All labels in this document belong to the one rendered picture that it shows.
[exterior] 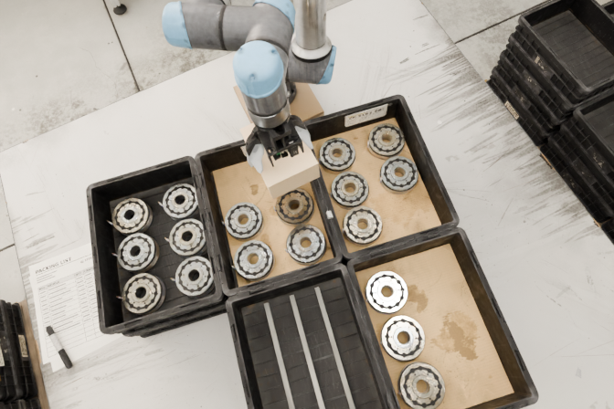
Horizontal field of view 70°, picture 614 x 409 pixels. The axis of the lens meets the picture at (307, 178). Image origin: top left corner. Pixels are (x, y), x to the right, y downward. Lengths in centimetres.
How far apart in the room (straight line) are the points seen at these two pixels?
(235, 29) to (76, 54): 226
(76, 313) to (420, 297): 98
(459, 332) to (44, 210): 129
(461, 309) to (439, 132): 58
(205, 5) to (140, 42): 205
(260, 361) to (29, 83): 226
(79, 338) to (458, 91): 139
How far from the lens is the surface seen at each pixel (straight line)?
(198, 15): 79
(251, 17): 77
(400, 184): 122
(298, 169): 95
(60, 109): 280
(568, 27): 218
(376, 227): 118
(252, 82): 68
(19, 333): 222
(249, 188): 127
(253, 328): 118
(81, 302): 150
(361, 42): 167
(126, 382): 141
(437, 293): 119
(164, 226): 130
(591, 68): 209
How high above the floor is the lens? 199
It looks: 67 degrees down
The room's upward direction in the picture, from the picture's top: 11 degrees counter-clockwise
